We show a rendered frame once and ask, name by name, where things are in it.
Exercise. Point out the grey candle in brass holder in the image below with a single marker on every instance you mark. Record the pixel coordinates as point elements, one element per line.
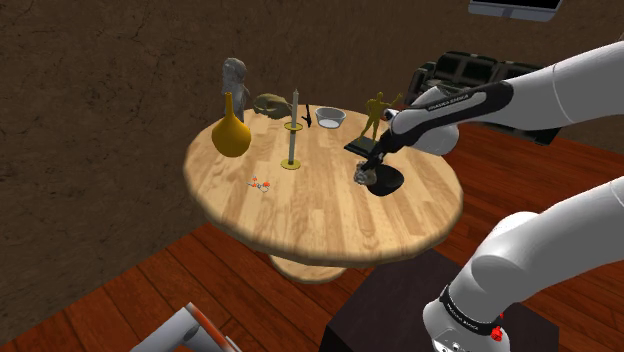
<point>292,131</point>

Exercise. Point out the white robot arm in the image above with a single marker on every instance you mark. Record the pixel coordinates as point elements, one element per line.
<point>531,102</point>

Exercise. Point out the yellow long-necked vase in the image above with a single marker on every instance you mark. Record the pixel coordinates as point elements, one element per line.
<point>231,135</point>

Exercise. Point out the olive animal skull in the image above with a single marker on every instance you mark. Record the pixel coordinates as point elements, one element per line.
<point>273,106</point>

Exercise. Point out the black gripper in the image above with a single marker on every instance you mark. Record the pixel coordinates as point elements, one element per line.
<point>382,145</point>

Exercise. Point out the pale grey bowl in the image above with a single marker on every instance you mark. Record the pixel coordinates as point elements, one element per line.
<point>330,118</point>

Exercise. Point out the grey object with orange edge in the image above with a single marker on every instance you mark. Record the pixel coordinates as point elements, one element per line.
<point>187,334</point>

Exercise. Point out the round wooden table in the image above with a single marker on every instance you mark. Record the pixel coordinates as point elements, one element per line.
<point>312,214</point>

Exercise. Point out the grey lumpy stone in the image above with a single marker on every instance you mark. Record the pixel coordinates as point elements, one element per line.
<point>362,175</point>

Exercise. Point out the black bowl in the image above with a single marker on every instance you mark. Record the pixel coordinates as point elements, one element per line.
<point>389,181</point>

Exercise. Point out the grey bust statue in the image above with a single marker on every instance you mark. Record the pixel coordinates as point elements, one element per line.
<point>236,83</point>

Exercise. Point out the golden man figure, black base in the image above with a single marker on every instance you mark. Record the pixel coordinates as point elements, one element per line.
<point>373,117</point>

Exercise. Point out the small black figure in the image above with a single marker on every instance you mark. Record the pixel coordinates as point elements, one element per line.
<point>307,117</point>

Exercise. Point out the grey-framed screen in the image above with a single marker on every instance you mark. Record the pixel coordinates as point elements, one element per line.
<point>514,10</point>

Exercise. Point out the dark robot stand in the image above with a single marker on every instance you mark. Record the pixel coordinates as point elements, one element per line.
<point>390,312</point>

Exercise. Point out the black sofa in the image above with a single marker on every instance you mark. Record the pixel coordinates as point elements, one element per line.
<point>463,70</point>

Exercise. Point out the small orange and white toy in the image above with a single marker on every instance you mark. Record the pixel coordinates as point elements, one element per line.
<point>260,184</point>

